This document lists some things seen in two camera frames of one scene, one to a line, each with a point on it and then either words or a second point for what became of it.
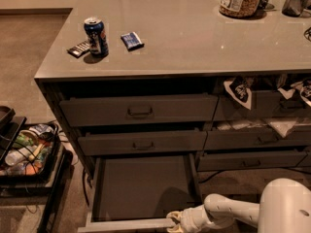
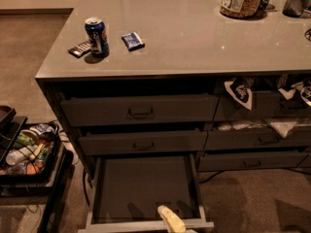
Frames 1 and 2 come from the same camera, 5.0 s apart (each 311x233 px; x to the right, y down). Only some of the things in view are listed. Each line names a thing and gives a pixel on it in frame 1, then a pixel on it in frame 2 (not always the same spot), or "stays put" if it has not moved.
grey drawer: [137, 192] stays put
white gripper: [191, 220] to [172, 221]
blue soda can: [94, 27] stays put
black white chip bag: [240, 88] stays put
